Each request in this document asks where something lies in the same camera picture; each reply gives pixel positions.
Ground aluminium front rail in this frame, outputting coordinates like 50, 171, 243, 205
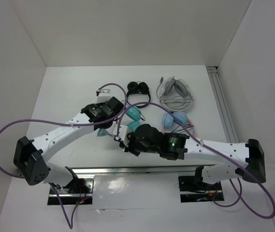
69, 165, 217, 175

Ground white grey gaming headset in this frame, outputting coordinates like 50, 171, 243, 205
156, 76, 194, 112

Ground teal cat-ear headphones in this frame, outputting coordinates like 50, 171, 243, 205
97, 106, 145, 137

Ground pink blue cat-ear headphones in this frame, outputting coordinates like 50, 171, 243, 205
161, 111, 195, 135

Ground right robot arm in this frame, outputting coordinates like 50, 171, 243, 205
120, 124, 266, 189

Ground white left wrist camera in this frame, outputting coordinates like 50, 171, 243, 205
96, 88, 112, 104

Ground small black headphones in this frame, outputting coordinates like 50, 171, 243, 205
127, 81, 151, 109

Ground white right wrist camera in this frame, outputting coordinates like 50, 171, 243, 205
113, 124, 131, 147

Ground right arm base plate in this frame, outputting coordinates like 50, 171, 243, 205
178, 176, 224, 203

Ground aluminium rail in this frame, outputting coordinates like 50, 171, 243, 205
69, 165, 217, 175
206, 66, 239, 143

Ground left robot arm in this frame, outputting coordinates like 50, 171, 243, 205
13, 97, 124, 193

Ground aluminium rail at right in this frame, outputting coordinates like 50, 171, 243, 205
206, 66, 239, 143

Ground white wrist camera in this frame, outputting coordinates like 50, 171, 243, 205
113, 124, 131, 147
96, 88, 112, 104

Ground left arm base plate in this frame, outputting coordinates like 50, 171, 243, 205
47, 175, 94, 205

